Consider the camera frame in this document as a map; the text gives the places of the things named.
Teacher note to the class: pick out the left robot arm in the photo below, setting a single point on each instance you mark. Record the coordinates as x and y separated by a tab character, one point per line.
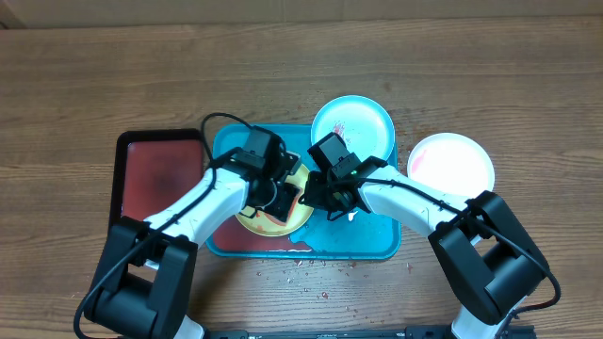
143	280

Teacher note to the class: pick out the yellow green plate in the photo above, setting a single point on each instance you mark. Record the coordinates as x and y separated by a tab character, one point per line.
298	214

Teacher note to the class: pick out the white plate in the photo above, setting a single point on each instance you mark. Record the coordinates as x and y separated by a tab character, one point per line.
453	164

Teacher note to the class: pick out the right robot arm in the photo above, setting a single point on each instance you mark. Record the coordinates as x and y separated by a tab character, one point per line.
490	261

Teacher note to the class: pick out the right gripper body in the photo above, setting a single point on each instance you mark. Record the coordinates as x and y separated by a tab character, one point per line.
327	196

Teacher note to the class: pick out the black red small tray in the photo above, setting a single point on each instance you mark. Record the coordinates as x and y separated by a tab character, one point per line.
152	170

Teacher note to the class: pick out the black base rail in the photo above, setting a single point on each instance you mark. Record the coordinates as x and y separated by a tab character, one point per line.
411	332

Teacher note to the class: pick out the teal plastic serving tray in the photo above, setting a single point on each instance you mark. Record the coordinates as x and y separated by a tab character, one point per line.
366	237

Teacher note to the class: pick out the light blue plate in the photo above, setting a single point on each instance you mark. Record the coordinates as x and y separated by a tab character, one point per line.
364	125

